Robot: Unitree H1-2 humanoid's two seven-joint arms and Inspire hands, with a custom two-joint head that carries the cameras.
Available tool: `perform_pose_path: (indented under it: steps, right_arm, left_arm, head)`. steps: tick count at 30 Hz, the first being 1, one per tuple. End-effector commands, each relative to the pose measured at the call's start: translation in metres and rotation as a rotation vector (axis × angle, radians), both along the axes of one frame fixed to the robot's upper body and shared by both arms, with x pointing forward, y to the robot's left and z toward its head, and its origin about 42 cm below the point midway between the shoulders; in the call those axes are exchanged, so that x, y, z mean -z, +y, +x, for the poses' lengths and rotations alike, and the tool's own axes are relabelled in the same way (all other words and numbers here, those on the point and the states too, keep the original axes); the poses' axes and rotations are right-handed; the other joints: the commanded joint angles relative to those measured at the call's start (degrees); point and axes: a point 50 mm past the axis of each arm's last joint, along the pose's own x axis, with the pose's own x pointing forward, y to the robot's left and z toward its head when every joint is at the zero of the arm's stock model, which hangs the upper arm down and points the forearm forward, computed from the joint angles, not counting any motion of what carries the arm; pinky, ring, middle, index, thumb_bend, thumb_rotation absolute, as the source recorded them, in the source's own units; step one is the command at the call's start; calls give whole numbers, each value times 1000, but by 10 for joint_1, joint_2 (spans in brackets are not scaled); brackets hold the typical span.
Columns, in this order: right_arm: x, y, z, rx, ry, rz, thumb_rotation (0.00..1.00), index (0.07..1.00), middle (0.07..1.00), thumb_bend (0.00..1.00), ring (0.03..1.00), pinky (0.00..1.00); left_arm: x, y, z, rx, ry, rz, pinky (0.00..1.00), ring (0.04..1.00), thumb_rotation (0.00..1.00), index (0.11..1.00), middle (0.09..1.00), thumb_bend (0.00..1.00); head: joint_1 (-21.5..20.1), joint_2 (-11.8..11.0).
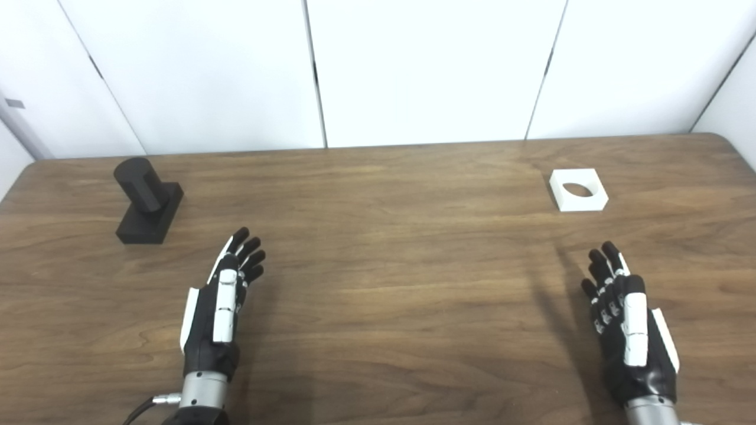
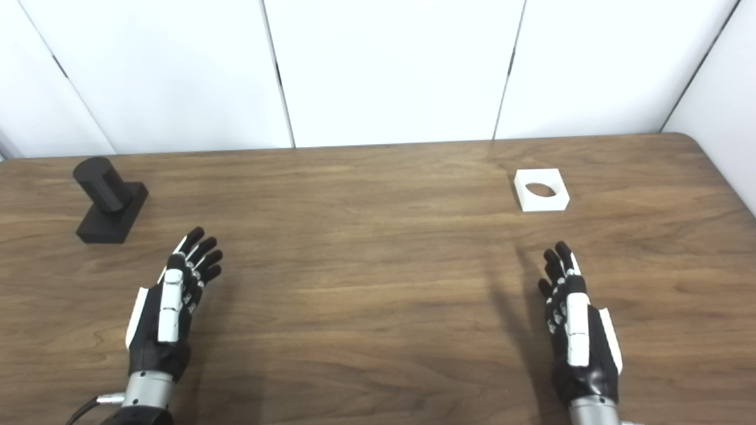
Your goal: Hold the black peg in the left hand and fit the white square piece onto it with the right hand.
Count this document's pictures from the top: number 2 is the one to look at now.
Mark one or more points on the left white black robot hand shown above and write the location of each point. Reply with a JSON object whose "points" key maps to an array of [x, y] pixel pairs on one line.
{"points": [[170, 307]]}

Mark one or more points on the black peg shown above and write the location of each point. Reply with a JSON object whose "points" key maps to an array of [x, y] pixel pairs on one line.
{"points": [[106, 189]]}

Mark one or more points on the white square piece with hole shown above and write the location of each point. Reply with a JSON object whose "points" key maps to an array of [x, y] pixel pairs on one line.
{"points": [[540, 204]]}

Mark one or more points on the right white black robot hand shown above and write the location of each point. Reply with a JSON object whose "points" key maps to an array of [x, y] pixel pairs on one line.
{"points": [[577, 330]]}

